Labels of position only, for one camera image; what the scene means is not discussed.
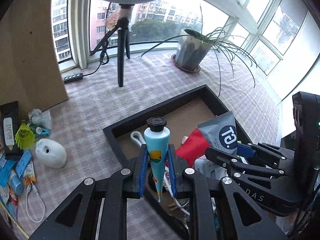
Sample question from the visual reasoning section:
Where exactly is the white box in tray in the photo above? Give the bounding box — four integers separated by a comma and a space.
194, 155, 228, 180

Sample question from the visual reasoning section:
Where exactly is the white loop cord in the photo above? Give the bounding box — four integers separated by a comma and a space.
130, 130, 190, 217

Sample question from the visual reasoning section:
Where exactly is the orange snack sachet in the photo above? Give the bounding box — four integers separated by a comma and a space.
23, 161, 36, 188

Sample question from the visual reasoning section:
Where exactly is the yellow straw pack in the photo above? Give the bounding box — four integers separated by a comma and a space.
0, 201, 30, 239

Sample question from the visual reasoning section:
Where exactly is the white usb cable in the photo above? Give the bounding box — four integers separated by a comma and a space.
25, 183, 46, 223

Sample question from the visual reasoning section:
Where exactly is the blue phone stand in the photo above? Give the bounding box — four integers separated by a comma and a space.
15, 150, 32, 178

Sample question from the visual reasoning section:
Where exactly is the cartoon cream tube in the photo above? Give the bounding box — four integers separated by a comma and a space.
144, 116, 170, 202

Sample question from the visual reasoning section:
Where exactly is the teal white small tube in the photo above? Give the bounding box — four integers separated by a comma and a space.
27, 123, 51, 137

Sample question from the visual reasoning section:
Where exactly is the blue wipes packet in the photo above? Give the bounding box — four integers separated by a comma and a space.
0, 153, 16, 187

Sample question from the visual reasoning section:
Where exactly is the wooden backboard panel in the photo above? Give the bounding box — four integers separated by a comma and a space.
1, 0, 68, 119

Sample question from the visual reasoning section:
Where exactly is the white dome device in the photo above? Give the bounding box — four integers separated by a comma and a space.
35, 138, 67, 169

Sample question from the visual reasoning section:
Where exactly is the blue cartoon face mask pack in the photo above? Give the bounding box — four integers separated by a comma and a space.
0, 197, 18, 220

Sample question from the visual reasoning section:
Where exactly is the potted spider plant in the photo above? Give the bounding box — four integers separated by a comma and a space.
141, 6, 258, 97

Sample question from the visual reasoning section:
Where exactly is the black wet wipes pack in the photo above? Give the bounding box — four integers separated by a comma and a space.
1, 101, 23, 161

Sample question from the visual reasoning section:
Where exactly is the crumpled clear plastic bag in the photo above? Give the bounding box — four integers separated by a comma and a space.
28, 108, 52, 130

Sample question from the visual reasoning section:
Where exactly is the cartoon figure red toy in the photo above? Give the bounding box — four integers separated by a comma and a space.
9, 188, 18, 206

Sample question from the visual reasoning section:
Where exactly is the black power strip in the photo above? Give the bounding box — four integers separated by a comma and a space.
63, 73, 84, 84

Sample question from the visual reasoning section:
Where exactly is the red pouch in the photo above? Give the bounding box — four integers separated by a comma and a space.
176, 128, 210, 167

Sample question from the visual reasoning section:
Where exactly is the yellow plastic shuttlecock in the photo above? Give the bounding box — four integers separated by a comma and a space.
15, 122, 35, 150

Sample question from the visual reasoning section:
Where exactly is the light blue lotion tube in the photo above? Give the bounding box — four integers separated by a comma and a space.
9, 176, 24, 196

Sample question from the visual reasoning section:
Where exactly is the grey foil sachet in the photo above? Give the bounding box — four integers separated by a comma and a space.
197, 111, 238, 155

